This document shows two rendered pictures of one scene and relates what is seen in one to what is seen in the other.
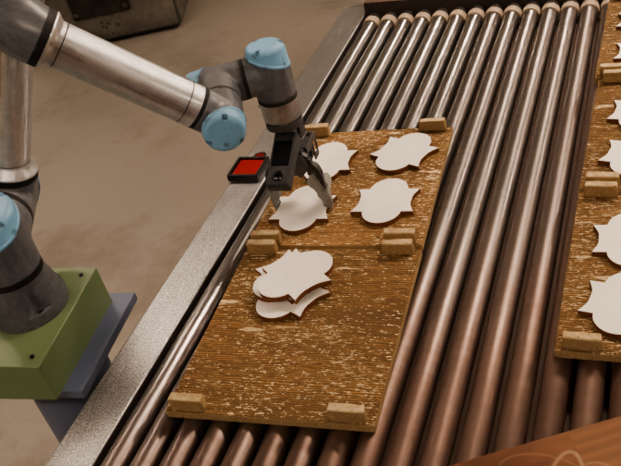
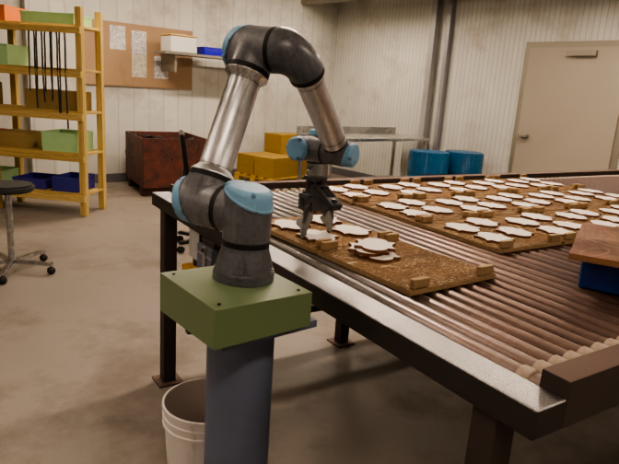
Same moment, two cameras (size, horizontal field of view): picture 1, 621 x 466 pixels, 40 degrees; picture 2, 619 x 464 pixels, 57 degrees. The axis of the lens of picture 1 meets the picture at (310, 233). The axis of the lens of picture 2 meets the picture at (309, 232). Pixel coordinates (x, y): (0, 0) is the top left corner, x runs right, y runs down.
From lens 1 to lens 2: 183 cm
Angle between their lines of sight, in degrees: 59
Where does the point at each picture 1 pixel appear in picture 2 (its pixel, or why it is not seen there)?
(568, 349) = (504, 248)
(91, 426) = (378, 310)
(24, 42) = (320, 66)
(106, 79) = (330, 105)
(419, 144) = not seen: hidden behind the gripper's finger
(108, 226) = not seen: outside the picture
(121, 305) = not seen: hidden behind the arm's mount
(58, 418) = (258, 376)
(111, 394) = (360, 301)
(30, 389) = (297, 319)
